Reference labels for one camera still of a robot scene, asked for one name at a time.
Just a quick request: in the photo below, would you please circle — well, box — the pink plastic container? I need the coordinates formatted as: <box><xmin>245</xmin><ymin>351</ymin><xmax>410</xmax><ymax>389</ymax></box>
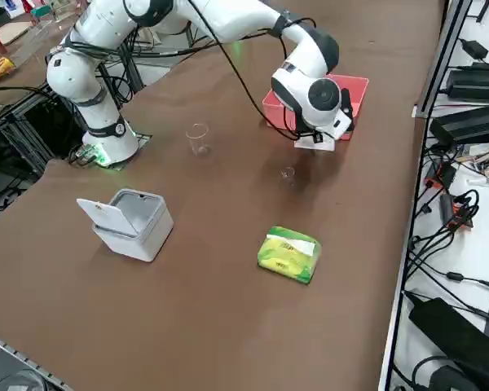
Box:
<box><xmin>262</xmin><ymin>74</ymin><xmax>370</xmax><ymax>141</ymax></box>

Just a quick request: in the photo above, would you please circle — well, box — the green tissue pack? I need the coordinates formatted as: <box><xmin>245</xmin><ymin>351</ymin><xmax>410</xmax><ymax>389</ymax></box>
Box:
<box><xmin>257</xmin><ymin>226</ymin><xmax>323</xmax><ymax>285</ymax></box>

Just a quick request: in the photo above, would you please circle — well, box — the white flip-lid trash bin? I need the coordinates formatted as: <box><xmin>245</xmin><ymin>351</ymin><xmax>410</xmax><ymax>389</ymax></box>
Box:
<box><xmin>76</xmin><ymin>187</ymin><xmax>175</xmax><ymax>263</ymax></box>

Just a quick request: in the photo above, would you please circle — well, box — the large black power brick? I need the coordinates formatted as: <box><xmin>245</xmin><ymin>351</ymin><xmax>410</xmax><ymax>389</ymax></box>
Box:
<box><xmin>446</xmin><ymin>61</ymin><xmax>489</xmax><ymax>103</ymax></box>
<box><xmin>429</xmin><ymin>103</ymin><xmax>489</xmax><ymax>147</ymax></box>

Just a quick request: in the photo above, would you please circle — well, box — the small black power adapter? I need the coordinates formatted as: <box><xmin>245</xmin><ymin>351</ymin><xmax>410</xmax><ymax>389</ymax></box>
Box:
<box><xmin>459</xmin><ymin>38</ymin><xmax>489</xmax><ymax>60</ymax></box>

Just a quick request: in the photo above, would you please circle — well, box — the brown cardboard sheet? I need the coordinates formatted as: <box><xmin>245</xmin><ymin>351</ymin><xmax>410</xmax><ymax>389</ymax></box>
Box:
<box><xmin>0</xmin><ymin>19</ymin><xmax>34</xmax><ymax>46</ymax></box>

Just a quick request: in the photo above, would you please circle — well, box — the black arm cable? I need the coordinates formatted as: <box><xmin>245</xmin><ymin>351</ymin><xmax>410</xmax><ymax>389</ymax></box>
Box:
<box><xmin>187</xmin><ymin>0</ymin><xmax>323</xmax><ymax>143</ymax></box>

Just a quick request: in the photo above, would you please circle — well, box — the aluminium profile post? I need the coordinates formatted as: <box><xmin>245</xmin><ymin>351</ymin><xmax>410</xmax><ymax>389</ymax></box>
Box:
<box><xmin>411</xmin><ymin>0</ymin><xmax>474</xmax><ymax>120</ymax></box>

